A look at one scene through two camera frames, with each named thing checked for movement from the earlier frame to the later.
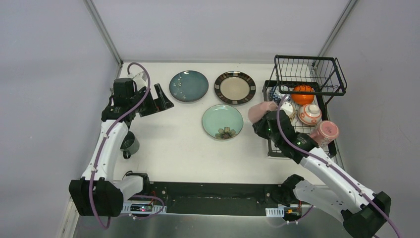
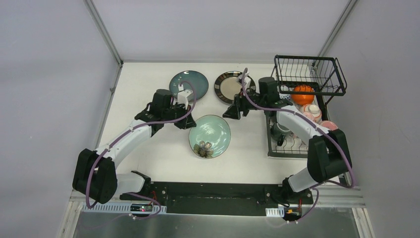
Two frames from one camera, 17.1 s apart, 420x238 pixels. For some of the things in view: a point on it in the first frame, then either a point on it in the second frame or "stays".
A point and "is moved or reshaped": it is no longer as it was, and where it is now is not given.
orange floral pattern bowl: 309,114 stays
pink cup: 256,111 to 309,115
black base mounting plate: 220,199 stays
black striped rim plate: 235,87 stays
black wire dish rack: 302,86 stays
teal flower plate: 222,122 is moved or reshaped
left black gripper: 150,102 to 181,113
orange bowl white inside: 302,99 stays
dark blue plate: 188,86 stays
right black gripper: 258,127 to 233,111
